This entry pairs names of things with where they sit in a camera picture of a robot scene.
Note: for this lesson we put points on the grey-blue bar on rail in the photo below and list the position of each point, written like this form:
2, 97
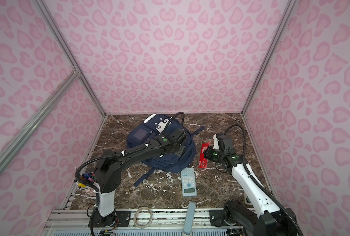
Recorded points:
188, 224

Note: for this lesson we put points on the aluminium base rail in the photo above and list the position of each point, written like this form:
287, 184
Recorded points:
157, 222

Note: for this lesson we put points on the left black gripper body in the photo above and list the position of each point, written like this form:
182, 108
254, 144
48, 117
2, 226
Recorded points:
179, 149

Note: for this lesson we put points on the navy blue student backpack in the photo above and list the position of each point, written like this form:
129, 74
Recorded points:
149, 133

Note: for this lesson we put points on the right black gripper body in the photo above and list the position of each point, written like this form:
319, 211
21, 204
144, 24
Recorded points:
213, 155

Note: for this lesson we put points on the aluminium frame strut left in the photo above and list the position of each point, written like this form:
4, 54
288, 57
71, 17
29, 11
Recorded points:
16, 144

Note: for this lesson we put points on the red booklet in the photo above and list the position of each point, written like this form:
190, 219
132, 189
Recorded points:
203, 162

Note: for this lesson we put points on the pink pen cup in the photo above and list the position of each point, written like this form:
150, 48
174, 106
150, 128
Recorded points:
88, 177

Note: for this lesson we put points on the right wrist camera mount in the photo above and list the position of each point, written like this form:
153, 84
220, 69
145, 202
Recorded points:
216, 142

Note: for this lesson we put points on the light green calculator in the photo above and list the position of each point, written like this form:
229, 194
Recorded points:
188, 181

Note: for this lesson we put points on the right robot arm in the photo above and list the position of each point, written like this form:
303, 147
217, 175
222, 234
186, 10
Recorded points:
269, 217

